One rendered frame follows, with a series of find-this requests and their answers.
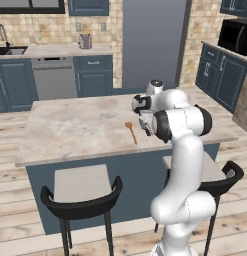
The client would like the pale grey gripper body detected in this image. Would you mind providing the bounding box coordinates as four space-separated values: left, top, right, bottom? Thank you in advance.
138 112 155 137

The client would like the wooden spoon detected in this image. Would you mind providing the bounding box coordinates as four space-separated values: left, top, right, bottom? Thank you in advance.
124 121 139 146

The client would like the blue kitchen island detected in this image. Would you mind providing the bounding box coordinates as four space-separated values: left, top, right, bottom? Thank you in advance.
14 87 240 236

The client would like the blue base cupboard run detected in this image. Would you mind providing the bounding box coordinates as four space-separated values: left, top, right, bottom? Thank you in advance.
0 57 40 115
194 41 247 115
72 54 115 99

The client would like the tall grey fridge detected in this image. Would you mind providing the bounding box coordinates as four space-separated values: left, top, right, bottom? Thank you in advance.
122 0 193 90

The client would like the black grey-seated bar stool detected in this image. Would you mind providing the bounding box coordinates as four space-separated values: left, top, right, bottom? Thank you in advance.
153 151 245 256
39 163 124 256

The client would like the metallic toaster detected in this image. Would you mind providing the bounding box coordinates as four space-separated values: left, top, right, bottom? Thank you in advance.
77 33 93 51

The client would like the grey dishwasher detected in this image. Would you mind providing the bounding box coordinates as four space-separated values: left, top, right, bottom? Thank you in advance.
30 56 78 102

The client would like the black microwave oven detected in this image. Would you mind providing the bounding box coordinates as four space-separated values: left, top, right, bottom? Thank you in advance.
217 18 247 57

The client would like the black sink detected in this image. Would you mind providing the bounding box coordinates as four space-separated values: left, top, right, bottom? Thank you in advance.
0 45 29 56

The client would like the black-framed window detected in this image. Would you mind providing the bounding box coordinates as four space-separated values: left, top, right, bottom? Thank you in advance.
0 0 66 15

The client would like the metallic tap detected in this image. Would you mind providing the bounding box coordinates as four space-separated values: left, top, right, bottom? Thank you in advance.
0 23 12 48

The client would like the blue wall cupboard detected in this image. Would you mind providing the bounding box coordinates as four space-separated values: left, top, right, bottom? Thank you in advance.
67 0 110 17
219 0 247 19

